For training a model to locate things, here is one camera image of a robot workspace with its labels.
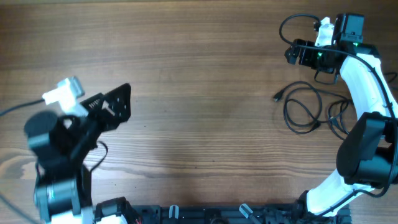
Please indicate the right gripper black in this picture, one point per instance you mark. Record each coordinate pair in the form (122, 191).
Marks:
(305, 59)

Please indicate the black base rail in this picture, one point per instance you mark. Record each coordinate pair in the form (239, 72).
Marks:
(267, 214)

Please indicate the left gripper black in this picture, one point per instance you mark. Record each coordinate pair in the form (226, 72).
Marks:
(119, 113)

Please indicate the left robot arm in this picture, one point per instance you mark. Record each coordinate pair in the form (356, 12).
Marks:
(62, 141)

